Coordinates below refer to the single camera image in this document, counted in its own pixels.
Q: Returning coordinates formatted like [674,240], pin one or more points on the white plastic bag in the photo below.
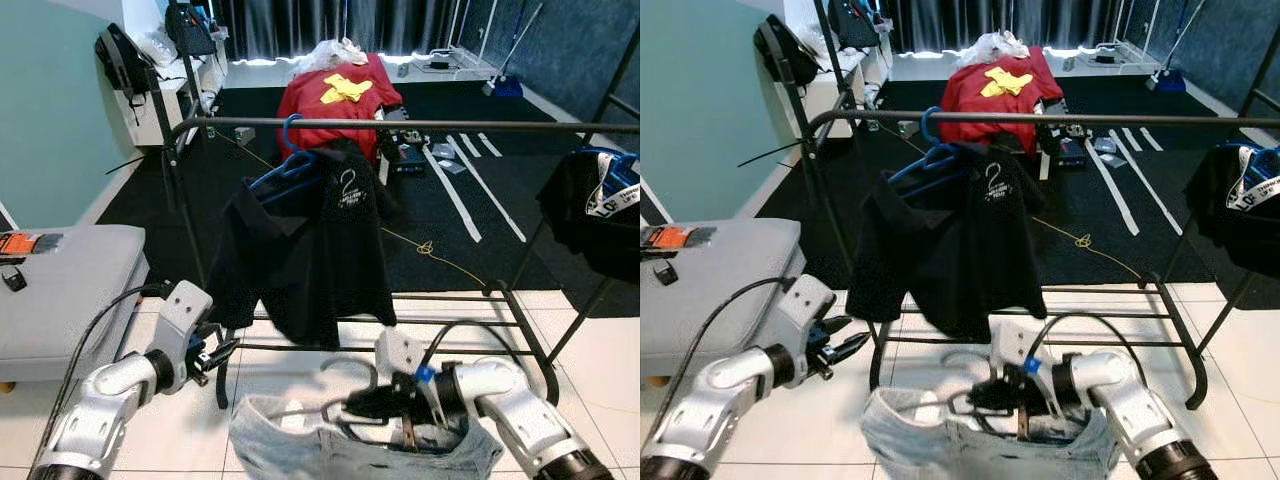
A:
[995,45]
[325,55]

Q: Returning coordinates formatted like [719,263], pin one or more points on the small black key fob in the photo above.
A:
[667,272]
[14,280]

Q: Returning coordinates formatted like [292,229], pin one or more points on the black curtain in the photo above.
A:
[280,25]
[950,20]

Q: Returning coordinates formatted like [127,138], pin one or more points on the black carpet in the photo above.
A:
[160,200]
[820,200]

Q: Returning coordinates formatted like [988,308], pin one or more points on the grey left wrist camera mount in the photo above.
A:
[805,305]
[185,315]

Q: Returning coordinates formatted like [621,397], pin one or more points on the blue mop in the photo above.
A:
[507,87]
[1170,80]

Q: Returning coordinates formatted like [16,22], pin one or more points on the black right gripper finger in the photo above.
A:
[986,406]
[984,390]
[364,411]
[362,395]

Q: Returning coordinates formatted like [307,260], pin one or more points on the black metal clothes rack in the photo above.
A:
[1050,118]
[450,125]

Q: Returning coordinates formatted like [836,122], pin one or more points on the white floor strip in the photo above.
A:
[1112,188]
[450,195]
[490,195]

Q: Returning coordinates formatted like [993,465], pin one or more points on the grey upholstered ottoman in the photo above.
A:
[70,300]
[720,300]

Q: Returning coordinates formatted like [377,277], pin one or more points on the white shelf unit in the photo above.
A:
[150,125]
[825,105]

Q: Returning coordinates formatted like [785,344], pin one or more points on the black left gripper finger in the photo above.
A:
[852,349]
[840,325]
[224,356]
[215,338]

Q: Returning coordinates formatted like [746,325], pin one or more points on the orange black package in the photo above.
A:
[20,245]
[675,237]

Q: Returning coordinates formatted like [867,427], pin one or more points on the red shirt with yellow print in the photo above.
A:
[975,105]
[320,110]

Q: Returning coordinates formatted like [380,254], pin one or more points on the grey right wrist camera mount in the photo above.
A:
[1015,345]
[400,350]

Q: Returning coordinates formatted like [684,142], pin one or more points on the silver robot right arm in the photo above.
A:
[520,410]
[1140,410]

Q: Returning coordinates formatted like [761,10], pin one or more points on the black garment with white band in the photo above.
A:
[1210,220]
[570,220]

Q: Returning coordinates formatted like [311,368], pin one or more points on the small black bag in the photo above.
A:
[190,30]
[855,25]

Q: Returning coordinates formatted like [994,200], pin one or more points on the black backpack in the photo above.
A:
[780,55]
[120,60]

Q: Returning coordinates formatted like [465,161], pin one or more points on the blue plastic hanger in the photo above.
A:
[285,168]
[925,160]
[1265,155]
[625,165]

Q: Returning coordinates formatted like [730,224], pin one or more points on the black t-shirt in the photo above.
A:
[300,260]
[950,260]

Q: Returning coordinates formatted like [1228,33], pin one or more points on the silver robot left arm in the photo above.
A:
[720,410]
[100,400]

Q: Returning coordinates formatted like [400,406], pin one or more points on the light blue denim jeans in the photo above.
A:
[300,450]
[930,445]

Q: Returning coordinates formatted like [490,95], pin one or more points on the grey clothes hanger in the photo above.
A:
[350,359]
[975,355]

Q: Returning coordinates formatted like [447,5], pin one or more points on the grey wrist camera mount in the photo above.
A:
[805,305]
[185,315]
[1015,345]
[400,350]

